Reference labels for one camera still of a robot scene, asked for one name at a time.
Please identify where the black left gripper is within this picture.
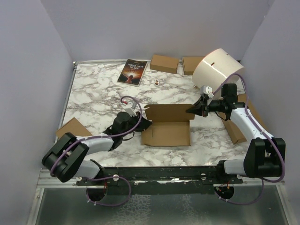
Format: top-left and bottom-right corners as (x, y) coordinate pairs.
(121, 112), (152, 138)

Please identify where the cardboard box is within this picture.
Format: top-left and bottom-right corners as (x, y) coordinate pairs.
(141, 104), (195, 147)
(150, 54), (179, 74)
(222, 100), (268, 144)
(182, 56), (204, 75)
(56, 117), (92, 138)

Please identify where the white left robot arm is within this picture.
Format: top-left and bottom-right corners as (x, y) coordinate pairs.
(42, 112), (152, 185)

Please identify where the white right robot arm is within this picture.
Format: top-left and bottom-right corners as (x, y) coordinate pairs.
(186, 83), (285, 183)

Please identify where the white cylindrical drum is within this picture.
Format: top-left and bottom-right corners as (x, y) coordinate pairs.
(192, 48), (245, 99)

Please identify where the Three Days To See book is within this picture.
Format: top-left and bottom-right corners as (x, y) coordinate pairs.
(117, 59), (147, 87)

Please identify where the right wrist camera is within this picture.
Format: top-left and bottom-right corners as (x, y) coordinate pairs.
(200, 85), (214, 98)

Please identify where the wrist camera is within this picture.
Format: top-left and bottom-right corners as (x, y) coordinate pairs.
(200, 85), (214, 98)
(124, 101), (137, 117)

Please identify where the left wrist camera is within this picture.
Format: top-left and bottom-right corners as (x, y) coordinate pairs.
(124, 101), (137, 117)

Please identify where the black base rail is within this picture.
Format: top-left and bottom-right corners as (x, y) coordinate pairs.
(76, 166), (242, 195)

